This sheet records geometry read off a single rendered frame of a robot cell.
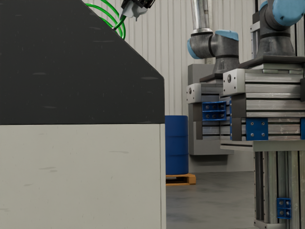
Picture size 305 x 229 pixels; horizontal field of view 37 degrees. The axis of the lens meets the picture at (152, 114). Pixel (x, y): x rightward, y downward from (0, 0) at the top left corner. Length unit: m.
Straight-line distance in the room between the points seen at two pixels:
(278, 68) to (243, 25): 7.66
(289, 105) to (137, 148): 0.61
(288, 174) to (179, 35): 7.00
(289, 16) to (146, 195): 0.80
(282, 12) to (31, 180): 1.04
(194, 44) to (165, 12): 6.57
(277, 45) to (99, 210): 0.90
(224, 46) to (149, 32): 6.51
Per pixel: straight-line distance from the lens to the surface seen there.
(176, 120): 6.74
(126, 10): 1.80
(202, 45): 2.34
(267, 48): 1.82
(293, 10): 1.71
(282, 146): 1.93
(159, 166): 1.58
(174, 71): 8.74
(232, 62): 2.26
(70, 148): 1.56
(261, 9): 1.88
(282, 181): 2.07
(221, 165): 8.96
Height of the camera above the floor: 0.76
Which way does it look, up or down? 2 degrees up
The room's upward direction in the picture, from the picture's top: 1 degrees counter-clockwise
